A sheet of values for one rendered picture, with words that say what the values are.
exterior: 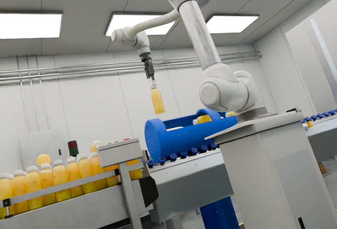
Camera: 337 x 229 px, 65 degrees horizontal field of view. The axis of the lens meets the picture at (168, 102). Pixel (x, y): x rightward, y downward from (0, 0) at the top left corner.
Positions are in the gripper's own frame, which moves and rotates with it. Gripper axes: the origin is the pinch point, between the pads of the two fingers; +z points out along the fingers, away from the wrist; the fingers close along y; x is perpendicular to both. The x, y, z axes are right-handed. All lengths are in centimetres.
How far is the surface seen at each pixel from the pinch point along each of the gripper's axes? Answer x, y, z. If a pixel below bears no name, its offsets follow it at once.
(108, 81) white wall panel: -40, 337, -127
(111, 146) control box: 43, -35, 40
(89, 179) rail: 55, -22, 53
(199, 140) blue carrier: -16, -12, 47
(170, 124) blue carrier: -8.7, 9.6, 30.3
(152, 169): 19, -12, 57
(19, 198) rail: 86, -22, 52
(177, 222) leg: 12, -10, 89
